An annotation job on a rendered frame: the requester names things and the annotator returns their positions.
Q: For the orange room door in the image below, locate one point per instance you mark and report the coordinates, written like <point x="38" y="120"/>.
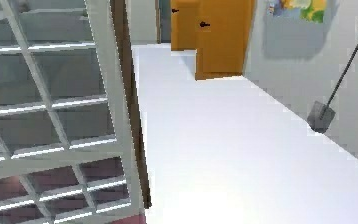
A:
<point x="183" y="30"/>
<point x="223" y="43"/>

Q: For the colourful wall picture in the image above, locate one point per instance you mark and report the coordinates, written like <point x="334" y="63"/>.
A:
<point x="303" y="8"/>

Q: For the grey shovel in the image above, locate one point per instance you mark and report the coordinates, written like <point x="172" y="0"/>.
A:
<point x="321" y="116"/>

